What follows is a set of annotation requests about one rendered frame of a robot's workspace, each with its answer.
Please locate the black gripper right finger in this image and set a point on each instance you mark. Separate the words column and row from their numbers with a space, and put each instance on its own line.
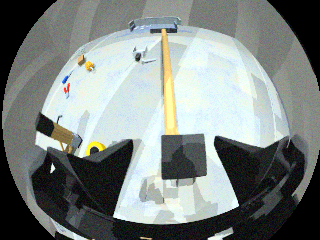
column 246, row 165

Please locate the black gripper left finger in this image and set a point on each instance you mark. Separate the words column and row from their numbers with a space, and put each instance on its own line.
column 101, row 174

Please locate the yellow ring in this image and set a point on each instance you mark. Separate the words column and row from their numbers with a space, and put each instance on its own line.
column 95, row 147

